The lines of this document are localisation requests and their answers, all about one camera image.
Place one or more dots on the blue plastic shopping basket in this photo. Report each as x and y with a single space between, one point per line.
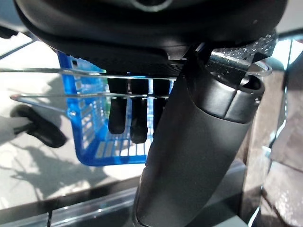
82 142

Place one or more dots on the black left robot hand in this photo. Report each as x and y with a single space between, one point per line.
189 142

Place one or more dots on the black shelf board clear rail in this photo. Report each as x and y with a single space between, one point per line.
71 208

